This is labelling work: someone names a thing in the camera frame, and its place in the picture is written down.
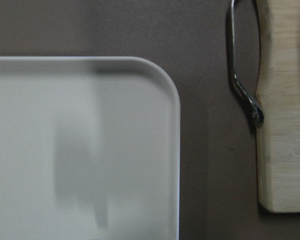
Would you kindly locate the cream rabbit tray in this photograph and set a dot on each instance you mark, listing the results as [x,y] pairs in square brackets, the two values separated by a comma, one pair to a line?
[89,149]

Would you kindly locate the wooden cutting board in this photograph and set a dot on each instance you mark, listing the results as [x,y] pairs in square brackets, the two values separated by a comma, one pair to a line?
[278,90]

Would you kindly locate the metal board handle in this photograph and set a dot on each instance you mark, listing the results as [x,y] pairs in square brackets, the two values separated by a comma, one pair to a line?
[251,107]

